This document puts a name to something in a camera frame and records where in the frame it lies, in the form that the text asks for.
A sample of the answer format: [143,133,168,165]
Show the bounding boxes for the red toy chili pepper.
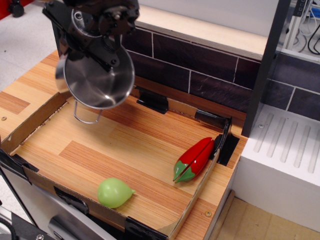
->
[173,137,215,183]

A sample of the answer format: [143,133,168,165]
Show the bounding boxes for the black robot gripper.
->
[42,1,120,71]

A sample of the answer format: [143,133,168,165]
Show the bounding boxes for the green toy pear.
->
[97,177,136,209]

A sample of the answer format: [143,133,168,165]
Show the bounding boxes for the white toy sink drainboard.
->
[232,105,320,231]

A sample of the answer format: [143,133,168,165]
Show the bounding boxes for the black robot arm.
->
[42,0,140,71]

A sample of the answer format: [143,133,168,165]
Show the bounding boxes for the black cables in background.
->
[292,0,320,55]

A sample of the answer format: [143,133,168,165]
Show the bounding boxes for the black caster wheel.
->
[8,0,25,18]

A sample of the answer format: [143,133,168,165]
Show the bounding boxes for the cardboard fence with black tape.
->
[0,90,244,240]

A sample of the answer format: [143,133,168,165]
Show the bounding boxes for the light wooden shelf board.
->
[136,4,268,61]

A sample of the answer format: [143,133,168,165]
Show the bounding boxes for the stainless steel pot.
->
[55,40,135,113]

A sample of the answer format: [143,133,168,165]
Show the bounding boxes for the dark grey shelf post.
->
[241,0,291,137]

